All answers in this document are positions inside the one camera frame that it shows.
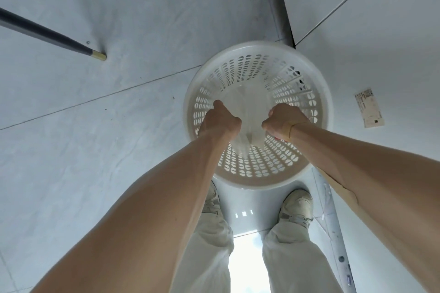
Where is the person's right hand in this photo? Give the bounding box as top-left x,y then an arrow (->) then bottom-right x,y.
261,103 -> 312,141

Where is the person's left hand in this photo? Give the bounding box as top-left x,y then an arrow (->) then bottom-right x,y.
198,100 -> 242,139

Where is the clear plastic bag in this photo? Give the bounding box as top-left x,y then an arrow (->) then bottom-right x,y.
220,83 -> 273,160

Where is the person's left forearm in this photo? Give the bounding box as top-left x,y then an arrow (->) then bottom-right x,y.
30,131 -> 235,293

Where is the person's right forearm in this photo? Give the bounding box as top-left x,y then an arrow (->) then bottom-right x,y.
288,122 -> 440,293

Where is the white perforated plastic laundry basket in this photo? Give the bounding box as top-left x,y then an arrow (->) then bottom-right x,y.
183,41 -> 334,191

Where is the person's left cream shoe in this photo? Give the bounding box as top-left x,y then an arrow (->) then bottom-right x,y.
201,181 -> 221,215

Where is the person's cream shoe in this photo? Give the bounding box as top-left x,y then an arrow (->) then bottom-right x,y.
277,189 -> 314,229
201,181 -> 221,215

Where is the person's right cream shoe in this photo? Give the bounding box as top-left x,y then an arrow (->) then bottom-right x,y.
277,189 -> 314,229

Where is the beige paper label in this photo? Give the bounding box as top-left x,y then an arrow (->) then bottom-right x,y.
355,88 -> 385,129

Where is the person's left white trouser leg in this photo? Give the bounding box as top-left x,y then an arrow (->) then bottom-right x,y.
171,212 -> 235,293

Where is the person's white trouser leg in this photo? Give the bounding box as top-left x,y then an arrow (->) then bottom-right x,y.
262,221 -> 341,293
171,212 -> 235,293

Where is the person's right white trouser leg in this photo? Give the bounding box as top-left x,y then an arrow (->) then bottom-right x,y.
262,221 -> 341,293

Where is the black furniture leg gold tip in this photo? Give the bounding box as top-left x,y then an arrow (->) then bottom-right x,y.
0,7 -> 107,62

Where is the grey metal rail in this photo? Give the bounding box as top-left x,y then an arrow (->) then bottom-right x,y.
312,168 -> 358,293

